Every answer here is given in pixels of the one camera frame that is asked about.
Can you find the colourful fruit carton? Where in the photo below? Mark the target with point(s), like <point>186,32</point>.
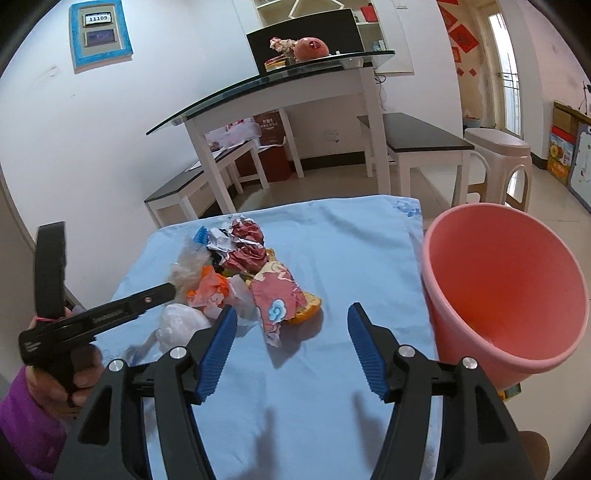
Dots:
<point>561,154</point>

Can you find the translucent plastic wrap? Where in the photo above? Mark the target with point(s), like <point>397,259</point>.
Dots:
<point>240,295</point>

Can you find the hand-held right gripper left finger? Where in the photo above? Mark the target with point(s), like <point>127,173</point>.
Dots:
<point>216,357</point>

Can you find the crumpled white printed paper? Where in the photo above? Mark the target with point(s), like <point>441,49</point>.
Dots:
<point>219,242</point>

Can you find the white glass-top table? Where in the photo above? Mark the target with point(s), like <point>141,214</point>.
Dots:
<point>295,94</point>

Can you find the red carton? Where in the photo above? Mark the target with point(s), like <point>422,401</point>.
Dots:
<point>274,162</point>

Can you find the phone holder stand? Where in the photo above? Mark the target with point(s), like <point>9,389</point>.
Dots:
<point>587,97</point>

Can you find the white wall socket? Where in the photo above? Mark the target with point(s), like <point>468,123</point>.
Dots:
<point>331,135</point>

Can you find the pink plastic bucket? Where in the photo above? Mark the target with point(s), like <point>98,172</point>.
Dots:
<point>498,286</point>

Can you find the small red yellow box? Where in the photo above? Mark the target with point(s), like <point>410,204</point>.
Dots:
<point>274,63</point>

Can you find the white drawing board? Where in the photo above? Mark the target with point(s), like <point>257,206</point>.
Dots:
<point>582,166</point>

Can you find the beige plastic stool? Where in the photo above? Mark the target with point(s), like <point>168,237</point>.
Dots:
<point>496,141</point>

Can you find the blue-framed wall panel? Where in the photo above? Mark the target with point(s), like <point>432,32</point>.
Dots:
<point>99,39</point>

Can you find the wooden desk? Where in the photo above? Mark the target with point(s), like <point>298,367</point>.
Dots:
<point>572,110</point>

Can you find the brown cardboard box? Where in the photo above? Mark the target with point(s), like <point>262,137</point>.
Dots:
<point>565,119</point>

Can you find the person's left forearm purple sleeve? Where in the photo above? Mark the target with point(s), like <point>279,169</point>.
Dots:
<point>27,429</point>

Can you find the white pink plastic bag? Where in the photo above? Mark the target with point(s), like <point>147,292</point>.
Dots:
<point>235,134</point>

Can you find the crumpled red paper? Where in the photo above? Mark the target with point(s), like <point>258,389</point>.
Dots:
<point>244,259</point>
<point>247,230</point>

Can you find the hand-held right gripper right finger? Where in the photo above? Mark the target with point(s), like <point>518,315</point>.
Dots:
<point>365,353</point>

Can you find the printed cardboard sheet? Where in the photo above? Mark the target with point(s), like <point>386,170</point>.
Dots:
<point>510,392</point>

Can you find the glass balcony door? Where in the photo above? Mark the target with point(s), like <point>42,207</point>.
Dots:
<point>503,69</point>

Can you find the white wall niche shelf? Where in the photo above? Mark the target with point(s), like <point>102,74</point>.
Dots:
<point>272,9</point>

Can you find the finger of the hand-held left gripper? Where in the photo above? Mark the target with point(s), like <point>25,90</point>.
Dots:
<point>134,305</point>

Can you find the black monitor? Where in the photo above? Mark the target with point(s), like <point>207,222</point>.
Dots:
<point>300,30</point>

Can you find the red paper wall decorations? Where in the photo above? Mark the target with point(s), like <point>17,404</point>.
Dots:
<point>461,37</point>

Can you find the person's left hand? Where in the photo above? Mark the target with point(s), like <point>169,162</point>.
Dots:
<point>87,369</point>

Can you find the small basket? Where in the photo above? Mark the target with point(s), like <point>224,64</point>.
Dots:
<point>472,121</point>

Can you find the light blue cloth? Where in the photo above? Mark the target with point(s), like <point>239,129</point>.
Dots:
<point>300,392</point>

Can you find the orange white wrapper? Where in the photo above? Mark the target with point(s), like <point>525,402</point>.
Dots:
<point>210,290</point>

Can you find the artificial flower bunch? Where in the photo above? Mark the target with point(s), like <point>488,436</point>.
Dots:
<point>281,45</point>

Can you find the dark-top white bench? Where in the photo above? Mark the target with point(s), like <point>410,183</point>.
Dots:
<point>180,184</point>
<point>228,154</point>
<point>415,131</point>

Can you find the pink printed wrapper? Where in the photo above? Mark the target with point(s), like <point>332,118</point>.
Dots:
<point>277,295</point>

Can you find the white light switch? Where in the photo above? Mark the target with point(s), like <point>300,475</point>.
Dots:
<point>400,4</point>

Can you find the dark red printed box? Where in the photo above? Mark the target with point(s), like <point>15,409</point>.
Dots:
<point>270,127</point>

